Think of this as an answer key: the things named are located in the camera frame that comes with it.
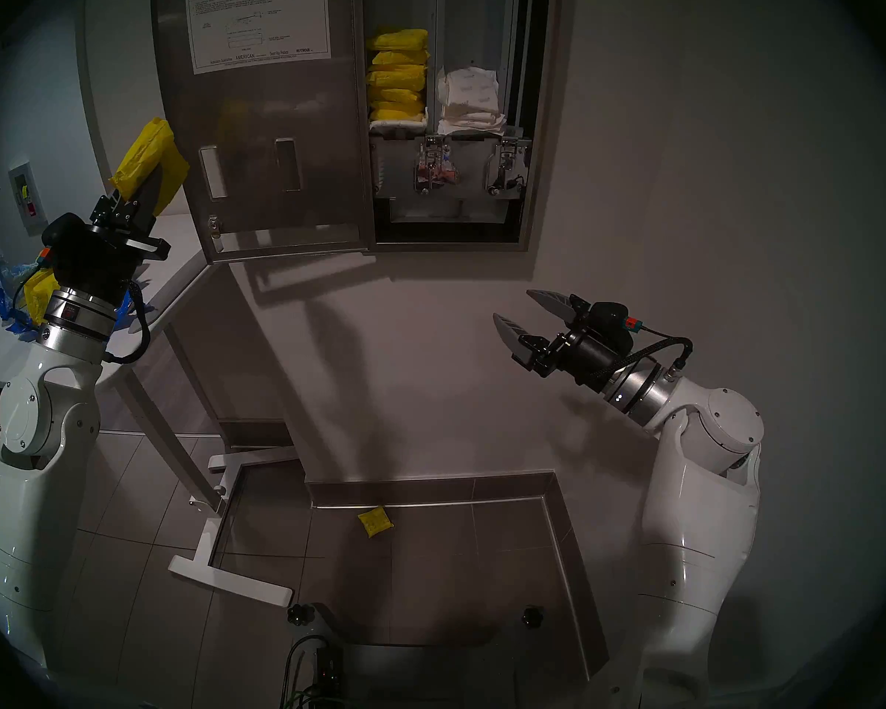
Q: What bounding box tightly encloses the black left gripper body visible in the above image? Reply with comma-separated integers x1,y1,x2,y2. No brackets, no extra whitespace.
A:
50,222,146,307

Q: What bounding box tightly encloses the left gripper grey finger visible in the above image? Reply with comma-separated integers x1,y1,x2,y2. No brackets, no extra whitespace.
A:
91,165,168,233
120,230,173,263

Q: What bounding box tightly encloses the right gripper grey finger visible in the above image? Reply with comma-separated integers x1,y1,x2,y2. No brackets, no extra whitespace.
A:
492,313,552,377
525,290,589,326

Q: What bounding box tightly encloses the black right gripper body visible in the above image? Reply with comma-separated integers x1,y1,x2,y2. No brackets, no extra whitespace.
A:
552,326,630,392

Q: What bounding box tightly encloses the stainless steel dispenser door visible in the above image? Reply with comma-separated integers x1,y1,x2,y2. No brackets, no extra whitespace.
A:
151,0,376,264

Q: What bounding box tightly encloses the dark robot base platform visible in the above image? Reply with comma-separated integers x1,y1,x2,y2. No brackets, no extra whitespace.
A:
314,603,532,709

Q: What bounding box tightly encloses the stainless steel dispenser cabinet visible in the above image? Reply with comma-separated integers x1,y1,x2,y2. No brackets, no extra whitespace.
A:
354,0,566,253

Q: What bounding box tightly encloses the blue plastic pad bag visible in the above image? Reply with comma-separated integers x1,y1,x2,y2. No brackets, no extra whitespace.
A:
0,253,142,337

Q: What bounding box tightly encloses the white instruction sheet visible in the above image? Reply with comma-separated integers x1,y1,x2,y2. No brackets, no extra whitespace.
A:
185,0,332,75

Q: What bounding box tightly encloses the black power box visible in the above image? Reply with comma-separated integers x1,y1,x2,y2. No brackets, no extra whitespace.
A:
316,645,344,697

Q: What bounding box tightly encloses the white pedestal table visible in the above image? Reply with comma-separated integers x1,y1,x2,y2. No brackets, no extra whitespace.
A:
0,213,296,609

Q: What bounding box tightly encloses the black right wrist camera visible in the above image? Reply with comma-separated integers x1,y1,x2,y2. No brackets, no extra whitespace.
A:
587,301,643,339

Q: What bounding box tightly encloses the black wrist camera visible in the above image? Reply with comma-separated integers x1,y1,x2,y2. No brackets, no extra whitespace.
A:
41,213,89,261
587,301,643,339

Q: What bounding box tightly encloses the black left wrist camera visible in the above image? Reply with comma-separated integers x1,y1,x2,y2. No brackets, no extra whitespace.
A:
41,213,89,261

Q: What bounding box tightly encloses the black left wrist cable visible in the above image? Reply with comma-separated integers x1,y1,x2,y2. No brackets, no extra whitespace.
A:
11,261,152,365

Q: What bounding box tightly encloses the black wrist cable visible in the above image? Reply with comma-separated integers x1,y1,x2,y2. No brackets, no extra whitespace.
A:
591,323,695,383
11,261,152,365

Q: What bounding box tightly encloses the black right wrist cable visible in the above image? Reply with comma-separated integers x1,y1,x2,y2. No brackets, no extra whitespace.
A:
591,323,695,383

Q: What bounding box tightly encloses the black and green cable bundle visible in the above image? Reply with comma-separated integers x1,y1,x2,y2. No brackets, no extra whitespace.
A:
279,634,340,709

